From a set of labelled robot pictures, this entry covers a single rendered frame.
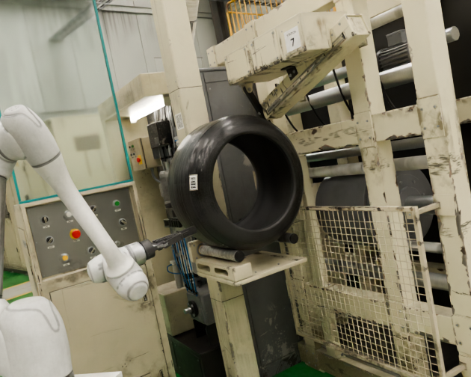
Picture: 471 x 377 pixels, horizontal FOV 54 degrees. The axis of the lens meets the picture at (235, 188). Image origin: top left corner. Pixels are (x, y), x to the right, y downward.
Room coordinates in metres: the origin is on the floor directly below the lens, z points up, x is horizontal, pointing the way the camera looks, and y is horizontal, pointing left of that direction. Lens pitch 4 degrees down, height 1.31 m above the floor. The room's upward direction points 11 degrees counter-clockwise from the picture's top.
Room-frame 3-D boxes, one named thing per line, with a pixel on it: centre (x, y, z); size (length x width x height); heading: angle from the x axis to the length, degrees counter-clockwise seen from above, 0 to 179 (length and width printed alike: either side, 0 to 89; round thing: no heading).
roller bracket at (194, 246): (2.23, 0.09, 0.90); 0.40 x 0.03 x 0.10; 120
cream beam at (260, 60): (2.11, -0.32, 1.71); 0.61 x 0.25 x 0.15; 30
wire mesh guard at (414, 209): (2.04, -0.40, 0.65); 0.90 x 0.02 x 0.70; 30
